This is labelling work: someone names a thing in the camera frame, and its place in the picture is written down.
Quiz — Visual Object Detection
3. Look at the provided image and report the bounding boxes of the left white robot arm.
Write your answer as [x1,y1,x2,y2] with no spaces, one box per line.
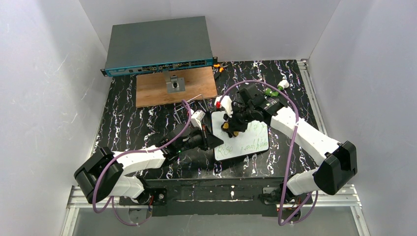
[74,124,224,204]

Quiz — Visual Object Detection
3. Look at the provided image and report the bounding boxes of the orange handled pliers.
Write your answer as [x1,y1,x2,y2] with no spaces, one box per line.
[213,62,228,80]

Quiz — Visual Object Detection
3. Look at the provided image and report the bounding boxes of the green white marker tool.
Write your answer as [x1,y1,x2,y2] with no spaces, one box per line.
[263,80,290,97]

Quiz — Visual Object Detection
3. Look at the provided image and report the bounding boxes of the grey metal stand bracket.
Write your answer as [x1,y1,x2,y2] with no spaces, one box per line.
[163,71,185,93]

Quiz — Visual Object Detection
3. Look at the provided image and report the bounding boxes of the white whiteboard black frame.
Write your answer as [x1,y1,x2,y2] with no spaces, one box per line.
[210,111,269,161]

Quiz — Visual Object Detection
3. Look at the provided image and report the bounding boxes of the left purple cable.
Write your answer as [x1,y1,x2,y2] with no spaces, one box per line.
[92,99,193,227]

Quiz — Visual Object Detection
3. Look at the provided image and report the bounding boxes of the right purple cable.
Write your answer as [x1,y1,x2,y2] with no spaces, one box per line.
[220,80,319,226]

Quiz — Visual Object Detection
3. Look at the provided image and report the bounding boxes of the aluminium rail frame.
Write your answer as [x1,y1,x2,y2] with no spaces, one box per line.
[60,59,370,236]

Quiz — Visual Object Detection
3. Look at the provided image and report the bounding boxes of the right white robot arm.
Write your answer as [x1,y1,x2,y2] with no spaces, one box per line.
[214,81,357,197]

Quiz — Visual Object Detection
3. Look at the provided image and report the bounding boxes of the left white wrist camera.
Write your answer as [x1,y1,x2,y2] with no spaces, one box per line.
[191,110,206,130]

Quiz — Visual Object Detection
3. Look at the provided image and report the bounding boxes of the brown wooden board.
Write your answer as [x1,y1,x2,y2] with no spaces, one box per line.
[135,66,218,108]

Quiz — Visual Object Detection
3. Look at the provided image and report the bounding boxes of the grey network switch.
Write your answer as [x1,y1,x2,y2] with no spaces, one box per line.
[101,16,217,77]

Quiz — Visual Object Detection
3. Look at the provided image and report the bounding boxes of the purple cable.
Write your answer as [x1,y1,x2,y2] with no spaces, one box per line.
[92,99,193,227]
[220,80,319,226]

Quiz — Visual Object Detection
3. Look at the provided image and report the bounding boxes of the yellow black whiteboard eraser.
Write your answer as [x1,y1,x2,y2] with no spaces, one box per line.
[221,121,239,138]

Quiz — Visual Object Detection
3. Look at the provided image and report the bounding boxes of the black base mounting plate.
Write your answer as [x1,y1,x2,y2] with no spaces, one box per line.
[118,176,313,217]

